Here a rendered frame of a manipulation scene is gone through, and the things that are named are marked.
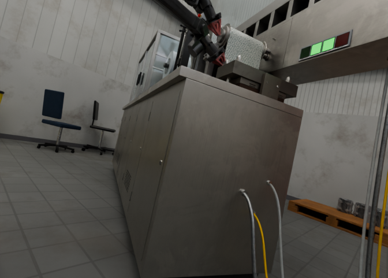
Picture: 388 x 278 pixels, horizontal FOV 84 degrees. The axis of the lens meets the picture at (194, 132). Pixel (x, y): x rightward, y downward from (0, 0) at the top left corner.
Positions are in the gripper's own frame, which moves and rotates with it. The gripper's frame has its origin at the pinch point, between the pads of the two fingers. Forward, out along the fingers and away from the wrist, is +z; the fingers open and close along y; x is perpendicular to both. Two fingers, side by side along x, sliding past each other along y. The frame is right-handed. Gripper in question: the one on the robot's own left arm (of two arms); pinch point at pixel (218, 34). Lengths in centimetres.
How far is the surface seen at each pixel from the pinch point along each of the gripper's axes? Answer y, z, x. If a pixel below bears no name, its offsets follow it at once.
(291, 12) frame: 10.7, 8.4, 44.4
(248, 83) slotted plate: 25.2, 26.2, -12.6
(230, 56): 5.3, 13.1, -2.3
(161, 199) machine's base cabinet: 34, 43, -74
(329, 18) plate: 39, 17, 32
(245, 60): 5.7, 19.2, 5.6
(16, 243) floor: -8, 39, -137
